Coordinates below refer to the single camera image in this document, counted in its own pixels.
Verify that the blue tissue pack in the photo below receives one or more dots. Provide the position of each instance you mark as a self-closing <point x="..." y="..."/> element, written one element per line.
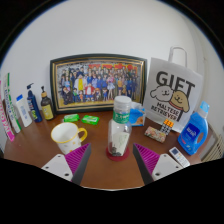
<point x="138" y="116"/>

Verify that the clear green-labelled water bottle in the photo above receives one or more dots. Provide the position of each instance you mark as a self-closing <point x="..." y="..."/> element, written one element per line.
<point x="119" y="133"/>

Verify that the pink tall tube box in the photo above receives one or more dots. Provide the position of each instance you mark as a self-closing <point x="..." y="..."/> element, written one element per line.
<point x="6" y="123"/>

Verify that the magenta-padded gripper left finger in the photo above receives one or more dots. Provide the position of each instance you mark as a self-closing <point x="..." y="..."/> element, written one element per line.
<point x="77" y="158"/>

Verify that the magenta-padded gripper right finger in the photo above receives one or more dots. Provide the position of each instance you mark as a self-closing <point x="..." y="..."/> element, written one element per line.
<point x="146" y="158"/>

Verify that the small orange-topped pack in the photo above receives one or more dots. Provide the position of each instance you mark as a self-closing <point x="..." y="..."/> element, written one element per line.
<point x="167" y="126"/>

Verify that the white paper gift bag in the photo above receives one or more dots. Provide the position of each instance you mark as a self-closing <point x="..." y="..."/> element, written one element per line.
<point x="173" y="90"/>

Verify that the dark blue pump bottle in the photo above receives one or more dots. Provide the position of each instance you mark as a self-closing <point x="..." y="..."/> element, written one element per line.
<point x="34" y="106"/>

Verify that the white radiator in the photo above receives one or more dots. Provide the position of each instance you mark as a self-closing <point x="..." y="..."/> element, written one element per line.
<point x="216" y="148"/>

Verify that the white bottle with blue cap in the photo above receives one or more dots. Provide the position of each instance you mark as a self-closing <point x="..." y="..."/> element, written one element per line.
<point x="24" y="111"/>

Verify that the white and green tube box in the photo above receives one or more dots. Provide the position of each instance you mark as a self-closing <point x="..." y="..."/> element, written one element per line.
<point x="11" y="106"/>

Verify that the framed group picture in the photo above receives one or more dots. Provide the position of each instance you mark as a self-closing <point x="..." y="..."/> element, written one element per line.
<point x="96" y="83"/>

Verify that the blue detergent bottle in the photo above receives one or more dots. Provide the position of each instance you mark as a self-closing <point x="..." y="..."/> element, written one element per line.
<point x="193" y="133"/>

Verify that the amber pump bottle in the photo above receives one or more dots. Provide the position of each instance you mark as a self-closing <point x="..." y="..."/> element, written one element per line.
<point x="47" y="108"/>

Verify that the white remote control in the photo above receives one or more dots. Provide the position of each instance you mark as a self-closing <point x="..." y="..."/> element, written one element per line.
<point x="179" y="157"/>

